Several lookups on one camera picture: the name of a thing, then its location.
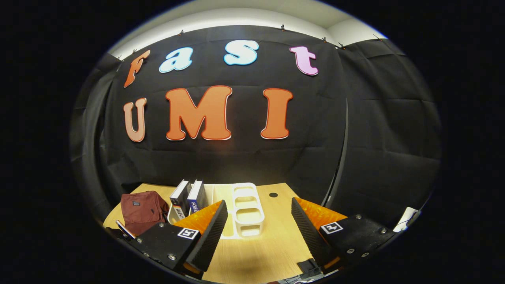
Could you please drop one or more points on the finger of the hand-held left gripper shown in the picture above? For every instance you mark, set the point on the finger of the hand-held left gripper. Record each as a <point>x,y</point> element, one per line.
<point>125,230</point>

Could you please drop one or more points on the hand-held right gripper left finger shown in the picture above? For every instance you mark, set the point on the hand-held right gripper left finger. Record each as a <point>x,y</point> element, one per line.
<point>207,240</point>

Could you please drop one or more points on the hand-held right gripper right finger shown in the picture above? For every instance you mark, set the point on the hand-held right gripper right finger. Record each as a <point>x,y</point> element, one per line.
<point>309,232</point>

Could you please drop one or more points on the maroon schoolbag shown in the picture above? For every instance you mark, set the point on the maroon schoolbag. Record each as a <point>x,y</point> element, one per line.
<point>142,211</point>

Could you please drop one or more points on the book with blue picture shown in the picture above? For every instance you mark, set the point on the book with blue picture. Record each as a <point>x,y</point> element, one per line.
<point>196,199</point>

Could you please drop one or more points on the book with grey picture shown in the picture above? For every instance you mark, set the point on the book with grey picture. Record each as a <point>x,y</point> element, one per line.
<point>179,197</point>

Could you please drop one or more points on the white bookshelf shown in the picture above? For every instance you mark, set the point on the white bookshelf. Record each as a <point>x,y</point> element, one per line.
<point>246,205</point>

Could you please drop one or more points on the dark stand pole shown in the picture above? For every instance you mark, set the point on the dark stand pole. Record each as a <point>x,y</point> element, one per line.
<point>345,150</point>

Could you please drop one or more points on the white device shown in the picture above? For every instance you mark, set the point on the white device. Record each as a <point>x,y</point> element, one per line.
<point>404,221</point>

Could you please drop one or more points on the row of black cloth clips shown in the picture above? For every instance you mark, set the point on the row of black cloth clips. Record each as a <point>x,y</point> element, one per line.
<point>282,27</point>

